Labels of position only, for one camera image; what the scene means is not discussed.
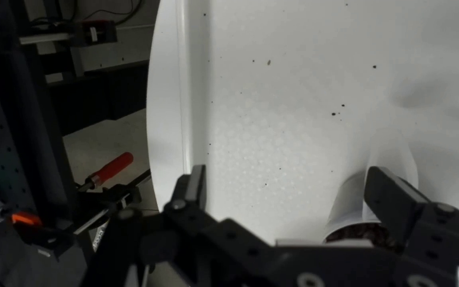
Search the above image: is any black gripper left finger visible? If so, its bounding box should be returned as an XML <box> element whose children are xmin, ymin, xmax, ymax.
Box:
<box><xmin>166</xmin><ymin>163</ymin><xmax>209</xmax><ymax>216</ymax></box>

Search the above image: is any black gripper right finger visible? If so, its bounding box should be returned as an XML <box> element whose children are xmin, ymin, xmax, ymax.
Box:
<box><xmin>363</xmin><ymin>166</ymin><xmax>438</xmax><ymax>252</ymax></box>

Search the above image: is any clear plastic measuring container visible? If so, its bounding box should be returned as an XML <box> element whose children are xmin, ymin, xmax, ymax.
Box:
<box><xmin>323</xmin><ymin>149</ymin><xmax>421</xmax><ymax>248</ymax></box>

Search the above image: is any white plastic tray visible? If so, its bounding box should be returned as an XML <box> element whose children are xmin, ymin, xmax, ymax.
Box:
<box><xmin>178</xmin><ymin>0</ymin><xmax>459</xmax><ymax>287</ymax></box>

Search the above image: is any red handled screwdriver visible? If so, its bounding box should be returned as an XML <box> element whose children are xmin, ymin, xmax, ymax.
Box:
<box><xmin>78</xmin><ymin>152</ymin><xmax>135</xmax><ymax>192</ymax></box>

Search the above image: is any small orange clamp handle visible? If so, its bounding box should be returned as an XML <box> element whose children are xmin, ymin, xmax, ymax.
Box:
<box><xmin>9</xmin><ymin>211</ymin><xmax>43</xmax><ymax>228</ymax></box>

